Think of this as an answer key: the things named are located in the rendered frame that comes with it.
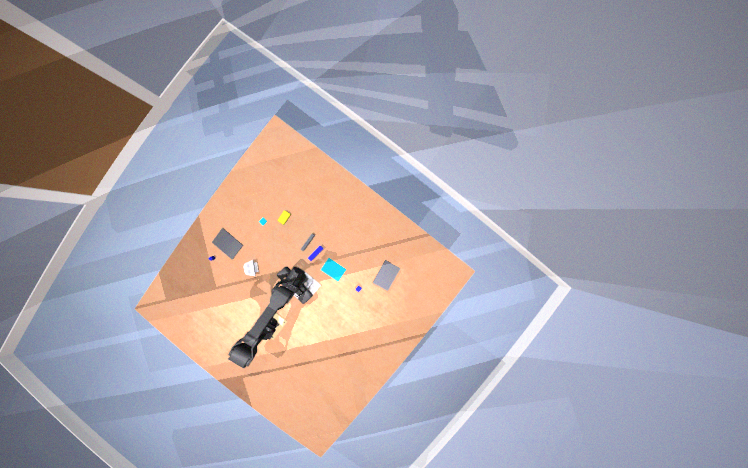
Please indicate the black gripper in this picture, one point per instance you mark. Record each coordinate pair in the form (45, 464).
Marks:
(304, 293)

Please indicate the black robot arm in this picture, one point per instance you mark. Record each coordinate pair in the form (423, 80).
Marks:
(243, 353)

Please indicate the cyan flat rectangular plate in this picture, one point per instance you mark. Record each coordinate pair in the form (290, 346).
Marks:
(333, 269)

